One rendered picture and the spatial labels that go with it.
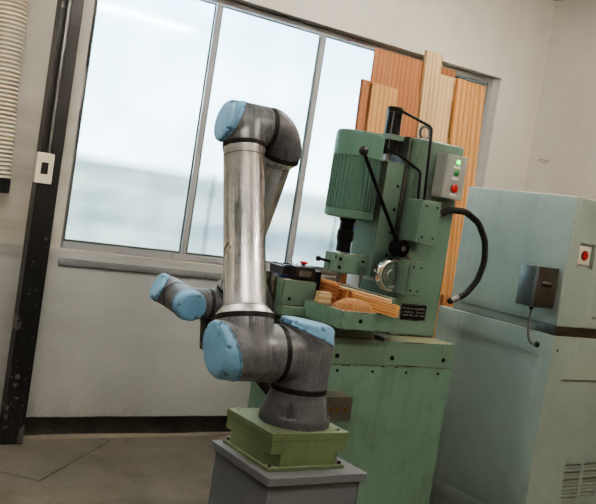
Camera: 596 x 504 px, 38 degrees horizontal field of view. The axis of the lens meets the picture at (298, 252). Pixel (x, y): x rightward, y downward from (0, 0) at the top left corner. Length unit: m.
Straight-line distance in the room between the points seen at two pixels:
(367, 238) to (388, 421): 0.65
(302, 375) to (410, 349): 0.92
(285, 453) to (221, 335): 0.34
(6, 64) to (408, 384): 2.00
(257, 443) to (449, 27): 3.35
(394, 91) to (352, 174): 1.70
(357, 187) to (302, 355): 0.97
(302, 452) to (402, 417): 0.95
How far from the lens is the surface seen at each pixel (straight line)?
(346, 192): 3.01
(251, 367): 2.14
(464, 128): 5.01
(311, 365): 2.22
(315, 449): 2.26
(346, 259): 3.07
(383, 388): 3.04
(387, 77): 4.72
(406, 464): 3.21
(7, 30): 3.69
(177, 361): 4.28
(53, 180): 3.84
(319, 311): 2.89
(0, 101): 3.67
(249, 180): 2.24
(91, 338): 4.08
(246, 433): 2.28
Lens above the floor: 1.21
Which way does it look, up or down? 3 degrees down
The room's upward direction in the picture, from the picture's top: 9 degrees clockwise
